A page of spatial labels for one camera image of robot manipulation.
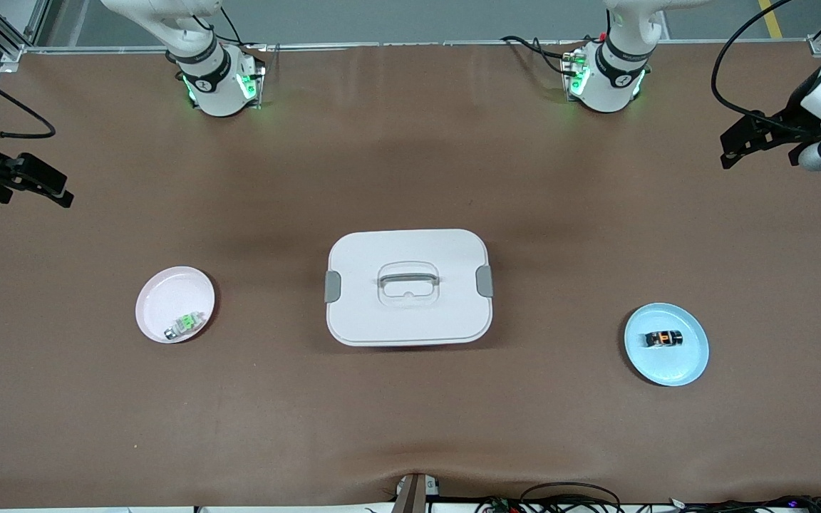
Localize black cable bundle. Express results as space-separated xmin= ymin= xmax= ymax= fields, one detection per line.
xmin=475 ymin=495 xmax=821 ymax=513

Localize brown camera mount bracket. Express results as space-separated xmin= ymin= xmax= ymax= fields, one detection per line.
xmin=392 ymin=472 xmax=441 ymax=513

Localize white lidded box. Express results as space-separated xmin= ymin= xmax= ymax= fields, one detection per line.
xmin=324 ymin=228 xmax=495 ymax=348

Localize light blue round plate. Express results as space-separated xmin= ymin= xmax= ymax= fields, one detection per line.
xmin=624 ymin=302 xmax=710 ymax=388

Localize black looped cable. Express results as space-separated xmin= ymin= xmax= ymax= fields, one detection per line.
xmin=517 ymin=482 xmax=622 ymax=513

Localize brown table cover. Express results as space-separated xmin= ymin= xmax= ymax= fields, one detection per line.
xmin=0 ymin=41 xmax=821 ymax=510

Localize pink round plate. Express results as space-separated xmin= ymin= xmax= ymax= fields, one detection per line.
xmin=135 ymin=266 xmax=216 ymax=344

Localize black right base cable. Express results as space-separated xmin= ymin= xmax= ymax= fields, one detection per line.
xmin=193 ymin=6 xmax=246 ymax=48

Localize black left base cables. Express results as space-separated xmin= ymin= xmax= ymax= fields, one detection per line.
xmin=500 ymin=33 xmax=584 ymax=76

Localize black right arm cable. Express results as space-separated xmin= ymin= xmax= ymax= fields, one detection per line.
xmin=0 ymin=56 xmax=57 ymax=140

